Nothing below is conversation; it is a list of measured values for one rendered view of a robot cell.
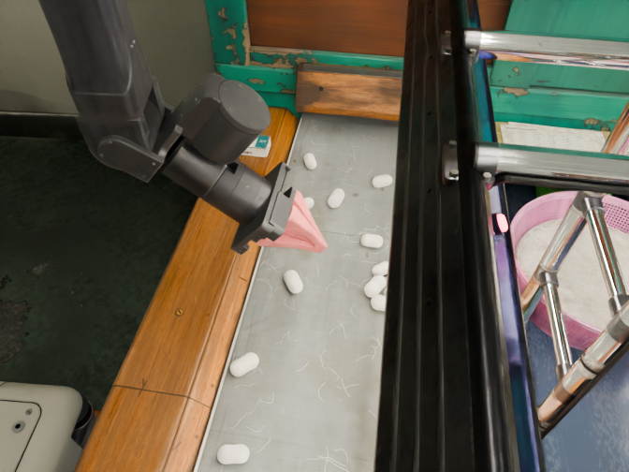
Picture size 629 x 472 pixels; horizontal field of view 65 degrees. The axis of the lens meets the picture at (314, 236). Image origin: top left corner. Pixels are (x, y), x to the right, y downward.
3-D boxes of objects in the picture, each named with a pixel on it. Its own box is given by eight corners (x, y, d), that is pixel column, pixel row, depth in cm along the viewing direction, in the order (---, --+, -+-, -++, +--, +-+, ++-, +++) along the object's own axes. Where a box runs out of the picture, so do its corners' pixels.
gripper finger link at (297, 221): (347, 207, 60) (287, 163, 56) (340, 252, 55) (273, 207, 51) (313, 231, 64) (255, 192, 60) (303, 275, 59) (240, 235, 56)
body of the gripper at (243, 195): (296, 169, 57) (243, 130, 54) (277, 233, 50) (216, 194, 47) (264, 196, 61) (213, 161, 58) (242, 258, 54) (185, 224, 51)
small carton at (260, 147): (232, 154, 85) (231, 144, 83) (238, 141, 87) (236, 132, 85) (267, 157, 84) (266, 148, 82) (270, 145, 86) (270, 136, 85)
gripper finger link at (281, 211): (345, 222, 58) (283, 177, 54) (337, 269, 54) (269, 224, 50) (309, 245, 63) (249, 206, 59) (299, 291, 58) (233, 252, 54)
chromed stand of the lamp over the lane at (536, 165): (375, 444, 61) (449, 169, 28) (385, 310, 74) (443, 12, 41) (533, 470, 59) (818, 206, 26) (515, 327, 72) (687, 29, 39)
